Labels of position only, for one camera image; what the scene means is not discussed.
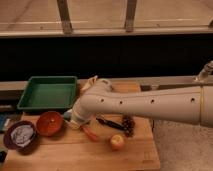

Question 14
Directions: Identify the left metal window post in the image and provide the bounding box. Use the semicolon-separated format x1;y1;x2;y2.
57;0;73;34

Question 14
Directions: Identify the green plastic tray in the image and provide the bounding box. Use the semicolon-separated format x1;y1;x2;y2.
17;76;77;112

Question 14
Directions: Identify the dark grape bunch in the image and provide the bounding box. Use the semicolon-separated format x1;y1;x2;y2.
122;115;135;137

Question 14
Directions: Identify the right metal window post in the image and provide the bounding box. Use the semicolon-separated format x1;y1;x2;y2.
124;0;137;32

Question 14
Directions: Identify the orange carrot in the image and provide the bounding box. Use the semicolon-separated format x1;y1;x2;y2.
81;126;99;142

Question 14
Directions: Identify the black handled knife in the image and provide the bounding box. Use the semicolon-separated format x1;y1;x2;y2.
96;118;124;130

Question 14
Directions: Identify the yellow red apple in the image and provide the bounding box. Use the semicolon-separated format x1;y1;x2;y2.
110;134;125;150

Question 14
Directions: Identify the purple bowl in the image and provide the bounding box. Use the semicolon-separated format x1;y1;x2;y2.
3;120;37;150

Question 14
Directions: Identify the metal window post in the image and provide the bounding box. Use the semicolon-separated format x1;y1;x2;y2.
124;0;137;32
57;0;73;34

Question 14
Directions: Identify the crumpled white cloth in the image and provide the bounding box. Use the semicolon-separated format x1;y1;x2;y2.
11;125;34;147

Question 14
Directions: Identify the wooden cutting board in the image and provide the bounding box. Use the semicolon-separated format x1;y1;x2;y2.
0;82;161;171

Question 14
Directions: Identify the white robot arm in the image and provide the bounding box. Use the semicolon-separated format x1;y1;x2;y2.
71;79;213;127

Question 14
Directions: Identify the grey corrugated cable hose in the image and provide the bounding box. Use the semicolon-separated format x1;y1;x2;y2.
194;60;213;83

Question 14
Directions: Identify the red bowl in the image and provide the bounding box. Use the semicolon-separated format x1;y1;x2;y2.
36;111;63;137

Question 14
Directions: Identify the blue sponge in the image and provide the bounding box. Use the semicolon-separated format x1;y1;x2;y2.
63;110;72;121

